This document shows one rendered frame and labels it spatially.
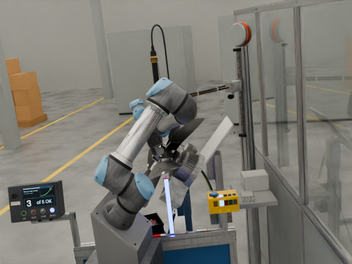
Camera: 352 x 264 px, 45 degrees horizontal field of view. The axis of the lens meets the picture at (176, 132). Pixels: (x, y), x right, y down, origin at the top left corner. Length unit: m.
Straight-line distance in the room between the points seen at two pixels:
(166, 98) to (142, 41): 8.08
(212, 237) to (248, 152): 0.86
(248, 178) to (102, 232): 1.26
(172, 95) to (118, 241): 0.66
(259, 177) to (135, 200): 1.23
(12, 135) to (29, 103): 2.10
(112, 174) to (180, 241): 0.78
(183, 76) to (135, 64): 1.16
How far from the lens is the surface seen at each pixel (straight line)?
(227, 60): 7.93
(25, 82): 10.53
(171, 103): 1.81
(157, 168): 2.48
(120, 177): 1.78
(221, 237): 2.42
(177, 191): 2.62
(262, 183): 2.87
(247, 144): 3.04
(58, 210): 2.33
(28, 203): 2.37
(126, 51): 10.00
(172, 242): 2.42
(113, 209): 1.87
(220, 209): 2.32
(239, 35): 2.92
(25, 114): 10.66
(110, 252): 1.92
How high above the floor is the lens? 1.99
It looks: 14 degrees down
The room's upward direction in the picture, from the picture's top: 6 degrees counter-clockwise
